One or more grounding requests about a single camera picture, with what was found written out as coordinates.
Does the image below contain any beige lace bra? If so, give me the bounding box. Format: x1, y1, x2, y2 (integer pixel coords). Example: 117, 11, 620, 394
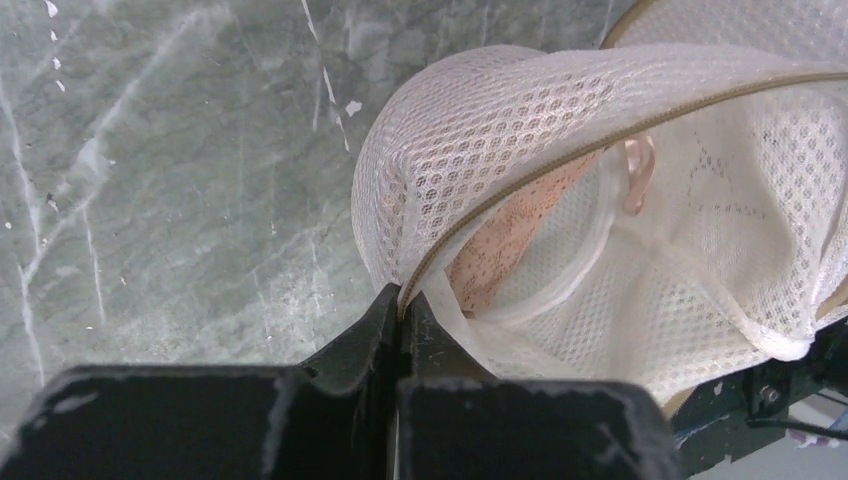
447, 153, 613, 321

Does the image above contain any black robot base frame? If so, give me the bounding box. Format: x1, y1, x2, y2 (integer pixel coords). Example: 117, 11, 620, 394
671, 320, 847, 476

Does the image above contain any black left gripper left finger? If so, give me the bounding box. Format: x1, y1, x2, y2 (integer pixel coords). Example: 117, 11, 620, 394
1, 284, 398, 479

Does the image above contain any beige mesh laundry bag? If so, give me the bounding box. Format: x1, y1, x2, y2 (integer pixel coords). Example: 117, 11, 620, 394
351, 1, 847, 407

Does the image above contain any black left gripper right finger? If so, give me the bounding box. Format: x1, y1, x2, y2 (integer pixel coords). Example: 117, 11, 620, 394
396, 294, 683, 479

